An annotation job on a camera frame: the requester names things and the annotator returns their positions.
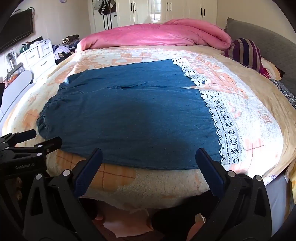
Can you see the pile of clothes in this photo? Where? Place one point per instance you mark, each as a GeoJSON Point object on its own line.
{"type": "Point", "coordinates": [61, 52]}

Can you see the beige hanging bag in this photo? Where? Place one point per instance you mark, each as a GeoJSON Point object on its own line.
{"type": "Point", "coordinates": [111, 3]}

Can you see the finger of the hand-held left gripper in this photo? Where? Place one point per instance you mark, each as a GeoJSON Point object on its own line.
{"type": "Point", "coordinates": [20, 136]}
{"type": "Point", "coordinates": [44, 146]}

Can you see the brown patterned cloth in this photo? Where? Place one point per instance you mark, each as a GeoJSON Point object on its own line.
{"type": "Point", "coordinates": [70, 39]}

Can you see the grey mattress side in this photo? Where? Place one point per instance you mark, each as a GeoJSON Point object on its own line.
{"type": "Point", "coordinates": [275, 201]}

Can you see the blue floral cloth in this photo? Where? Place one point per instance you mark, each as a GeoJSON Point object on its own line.
{"type": "Point", "coordinates": [285, 91]}

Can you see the white wardrobe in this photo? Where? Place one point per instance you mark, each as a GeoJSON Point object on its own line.
{"type": "Point", "coordinates": [143, 11]}

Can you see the grey quilted headboard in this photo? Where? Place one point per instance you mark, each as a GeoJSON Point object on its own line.
{"type": "Point", "coordinates": [261, 34]}

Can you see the black hanging bag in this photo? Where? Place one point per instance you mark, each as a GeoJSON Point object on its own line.
{"type": "Point", "coordinates": [103, 9]}

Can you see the cream pillow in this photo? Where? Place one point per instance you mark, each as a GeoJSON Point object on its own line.
{"type": "Point", "coordinates": [270, 67]}

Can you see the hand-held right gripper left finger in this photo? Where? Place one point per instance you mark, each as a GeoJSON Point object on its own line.
{"type": "Point", "coordinates": [89, 166]}

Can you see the orange printed fleece blanket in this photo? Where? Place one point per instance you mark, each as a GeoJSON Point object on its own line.
{"type": "Point", "coordinates": [148, 183]}

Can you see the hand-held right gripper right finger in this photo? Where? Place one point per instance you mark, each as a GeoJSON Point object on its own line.
{"type": "Point", "coordinates": [210, 171]}

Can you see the white hanging bag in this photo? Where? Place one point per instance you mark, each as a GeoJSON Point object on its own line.
{"type": "Point", "coordinates": [96, 4]}

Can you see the pink cloth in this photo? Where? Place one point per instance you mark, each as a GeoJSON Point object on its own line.
{"type": "Point", "coordinates": [124, 222]}

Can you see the black television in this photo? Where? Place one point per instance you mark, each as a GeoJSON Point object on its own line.
{"type": "Point", "coordinates": [16, 27]}

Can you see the purple striped pillow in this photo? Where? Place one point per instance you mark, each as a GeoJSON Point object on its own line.
{"type": "Point", "coordinates": [245, 53]}

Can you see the pink quilt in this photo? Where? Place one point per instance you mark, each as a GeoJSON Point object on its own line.
{"type": "Point", "coordinates": [150, 34]}

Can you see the white door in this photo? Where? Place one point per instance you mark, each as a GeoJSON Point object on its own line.
{"type": "Point", "coordinates": [92, 20]}

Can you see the blue pants with lace hem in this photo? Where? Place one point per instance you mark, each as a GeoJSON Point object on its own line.
{"type": "Point", "coordinates": [129, 115]}

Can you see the white drawer cabinet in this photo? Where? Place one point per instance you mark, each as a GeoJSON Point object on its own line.
{"type": "Point", "coordinates": [34, 58]}

